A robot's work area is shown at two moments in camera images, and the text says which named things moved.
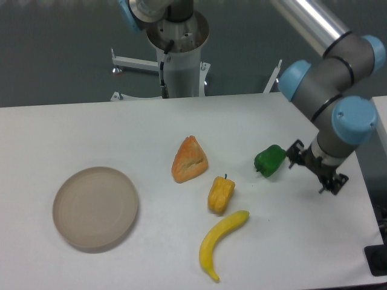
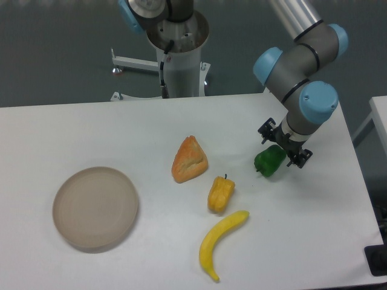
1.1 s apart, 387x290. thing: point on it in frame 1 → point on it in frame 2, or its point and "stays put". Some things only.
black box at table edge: x=376 y=257 stays put
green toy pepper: x=269 y=161 stays put
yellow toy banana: x=221 y=228 stays put
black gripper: x=297 y=153 → x=291 y=146
